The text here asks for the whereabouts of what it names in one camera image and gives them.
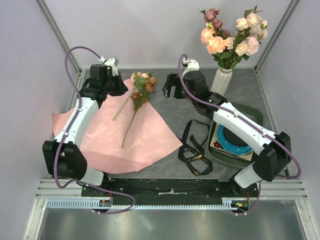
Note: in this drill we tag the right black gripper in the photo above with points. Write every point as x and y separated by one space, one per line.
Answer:
173 79

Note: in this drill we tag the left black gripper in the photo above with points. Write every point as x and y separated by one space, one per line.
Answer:
122 88

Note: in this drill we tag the cream pink rose stem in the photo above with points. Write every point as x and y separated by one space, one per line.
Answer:
138 80

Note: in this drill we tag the large peach peony stem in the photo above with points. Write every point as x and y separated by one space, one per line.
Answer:
219 43

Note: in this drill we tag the purple pink wrapping paper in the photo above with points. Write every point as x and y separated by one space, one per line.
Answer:
149 138

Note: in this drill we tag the mauve rose stem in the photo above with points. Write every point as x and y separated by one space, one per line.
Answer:
212 22

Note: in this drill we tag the black ribbon with gold lettering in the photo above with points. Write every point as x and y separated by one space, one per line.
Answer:
189 154

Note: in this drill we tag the pale pink rose stem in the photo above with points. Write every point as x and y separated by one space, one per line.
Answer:
251 29

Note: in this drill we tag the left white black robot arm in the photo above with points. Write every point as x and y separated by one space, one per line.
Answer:
62 155

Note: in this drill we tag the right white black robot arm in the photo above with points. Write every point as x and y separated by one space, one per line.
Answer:
272 150

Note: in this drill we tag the white ribbed ceramic vase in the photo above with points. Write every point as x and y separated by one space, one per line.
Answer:
221 81

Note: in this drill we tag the black round plate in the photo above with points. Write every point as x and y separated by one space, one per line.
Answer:
233 138

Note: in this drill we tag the dark green plastic tray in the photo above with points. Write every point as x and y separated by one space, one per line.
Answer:
250 112

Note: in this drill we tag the blue scalloped plate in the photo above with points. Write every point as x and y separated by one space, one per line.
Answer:
228 146

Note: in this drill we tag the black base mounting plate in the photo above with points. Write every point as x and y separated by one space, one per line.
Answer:
179 191

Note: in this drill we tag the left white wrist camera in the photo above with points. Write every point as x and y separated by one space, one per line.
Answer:
111 62

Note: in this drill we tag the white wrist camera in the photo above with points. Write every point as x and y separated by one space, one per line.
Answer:
111 62
190 66

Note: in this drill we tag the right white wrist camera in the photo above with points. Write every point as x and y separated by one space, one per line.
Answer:
190 66

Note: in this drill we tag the grey slotted cable duct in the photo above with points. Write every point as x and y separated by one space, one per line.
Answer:
103 204

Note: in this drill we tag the aluminium frame rail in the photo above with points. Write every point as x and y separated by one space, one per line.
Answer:
279 189

